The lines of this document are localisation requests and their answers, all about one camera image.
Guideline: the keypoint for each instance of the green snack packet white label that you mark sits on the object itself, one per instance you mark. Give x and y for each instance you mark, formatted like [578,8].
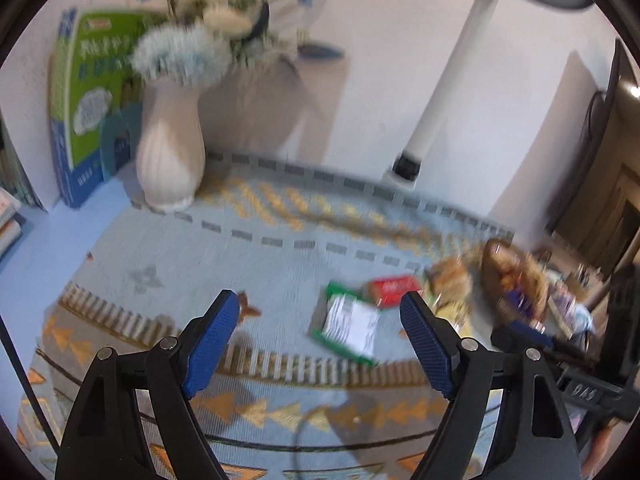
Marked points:
[350,325]

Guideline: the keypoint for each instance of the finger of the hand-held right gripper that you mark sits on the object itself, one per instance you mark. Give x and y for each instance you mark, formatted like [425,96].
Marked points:
[520,332]

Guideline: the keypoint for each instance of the artificial flower bouquet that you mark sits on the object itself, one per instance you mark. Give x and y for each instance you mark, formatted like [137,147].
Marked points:
[175,50]

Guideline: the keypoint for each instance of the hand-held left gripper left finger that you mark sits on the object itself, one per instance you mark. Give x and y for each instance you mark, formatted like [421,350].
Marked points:
[212,340]

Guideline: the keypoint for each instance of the blue patterned table mat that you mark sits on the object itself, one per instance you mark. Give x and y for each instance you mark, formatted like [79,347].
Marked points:
[200,260]

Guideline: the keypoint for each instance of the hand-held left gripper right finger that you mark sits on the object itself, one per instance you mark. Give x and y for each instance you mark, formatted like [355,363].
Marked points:
[425,345]

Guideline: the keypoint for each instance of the amber ribbed glass bowl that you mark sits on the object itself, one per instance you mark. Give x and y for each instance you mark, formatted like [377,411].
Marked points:
[492,260]

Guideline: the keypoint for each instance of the person's right forearm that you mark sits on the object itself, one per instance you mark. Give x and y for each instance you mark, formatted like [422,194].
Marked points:
[602,452]

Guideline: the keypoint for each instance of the brown bread snack packet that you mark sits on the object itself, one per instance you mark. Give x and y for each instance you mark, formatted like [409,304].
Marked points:
[450,280]

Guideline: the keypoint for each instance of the green and blue carton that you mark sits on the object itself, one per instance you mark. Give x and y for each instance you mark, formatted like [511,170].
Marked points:
[90,85]

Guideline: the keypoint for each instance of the white ribbed vase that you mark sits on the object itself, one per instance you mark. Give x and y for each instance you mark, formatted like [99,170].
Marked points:
[170,160]

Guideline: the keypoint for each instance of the black television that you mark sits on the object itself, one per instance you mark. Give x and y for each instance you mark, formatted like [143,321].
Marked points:
[625,185]

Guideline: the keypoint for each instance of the white book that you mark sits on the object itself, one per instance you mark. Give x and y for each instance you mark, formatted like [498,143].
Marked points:
[9,205]
[10,237]

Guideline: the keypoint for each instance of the red label snack packet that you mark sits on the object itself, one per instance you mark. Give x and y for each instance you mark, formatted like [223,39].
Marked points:
[395,287]

